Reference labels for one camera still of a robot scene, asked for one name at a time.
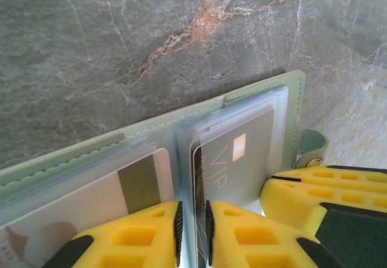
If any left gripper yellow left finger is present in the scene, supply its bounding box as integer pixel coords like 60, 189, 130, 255
42, 200, 184, 268

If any green card holder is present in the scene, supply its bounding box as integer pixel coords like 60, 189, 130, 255
0, 70, 330, 268

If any grey VIP chip card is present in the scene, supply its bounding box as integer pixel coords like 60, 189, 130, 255
198, 106, 276, 217

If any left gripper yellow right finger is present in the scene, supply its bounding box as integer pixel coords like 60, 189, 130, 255
204, 200, 345, 268

